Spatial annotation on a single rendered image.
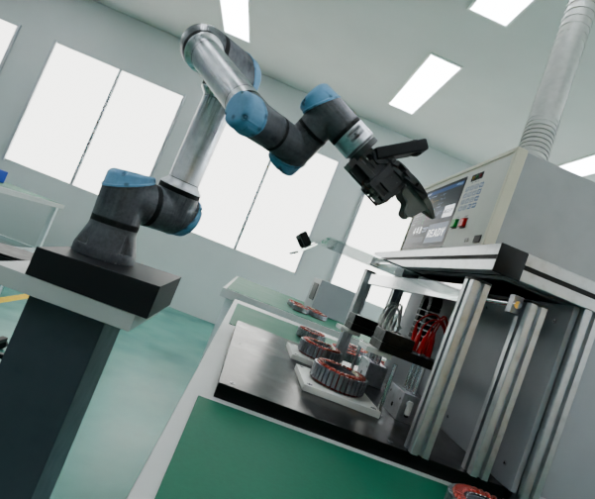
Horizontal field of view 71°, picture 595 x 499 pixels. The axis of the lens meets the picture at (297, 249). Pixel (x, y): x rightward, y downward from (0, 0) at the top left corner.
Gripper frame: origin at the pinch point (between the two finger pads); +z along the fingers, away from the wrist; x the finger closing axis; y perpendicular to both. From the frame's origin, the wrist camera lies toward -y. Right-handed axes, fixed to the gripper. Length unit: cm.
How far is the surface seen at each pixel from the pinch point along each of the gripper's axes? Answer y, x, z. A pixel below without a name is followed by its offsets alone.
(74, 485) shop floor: 133, -69, -4
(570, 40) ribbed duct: -173, -124, 12
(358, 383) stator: 36.0, 8.7, 11.7
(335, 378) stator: 38.5, 8.9, 7.8
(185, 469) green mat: 52, 46, -8
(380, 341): 27.4, 6.2, 9.8
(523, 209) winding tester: -7.1, 14.4, 8.3
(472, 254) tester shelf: 7.0, 17.9, 6.4
